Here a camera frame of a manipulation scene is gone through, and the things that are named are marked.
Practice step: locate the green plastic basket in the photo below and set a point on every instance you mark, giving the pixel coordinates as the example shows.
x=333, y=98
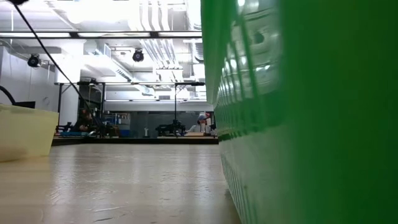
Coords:
x=311, y=155

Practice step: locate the person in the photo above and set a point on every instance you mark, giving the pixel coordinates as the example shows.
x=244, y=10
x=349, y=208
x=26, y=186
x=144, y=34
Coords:
x=202, y=126
x=84, y=123

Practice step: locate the black tripod stand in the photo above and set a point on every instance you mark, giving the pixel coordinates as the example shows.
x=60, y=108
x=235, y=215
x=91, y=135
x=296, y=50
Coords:
x=175, y=102

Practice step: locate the black ceiling spotlight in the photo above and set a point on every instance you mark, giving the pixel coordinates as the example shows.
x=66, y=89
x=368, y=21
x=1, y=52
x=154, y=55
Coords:
x=138, y=55
x=33, y=60

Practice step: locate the yellow translucent plastic bin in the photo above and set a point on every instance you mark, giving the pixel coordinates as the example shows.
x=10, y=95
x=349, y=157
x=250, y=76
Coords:
x=28, y=133

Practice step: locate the black aluminium table frame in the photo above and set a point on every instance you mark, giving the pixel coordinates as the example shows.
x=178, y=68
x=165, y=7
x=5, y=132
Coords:
x=140, y=141

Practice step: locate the black background rig frame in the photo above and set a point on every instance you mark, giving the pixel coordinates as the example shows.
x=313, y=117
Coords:
x=59, y=96

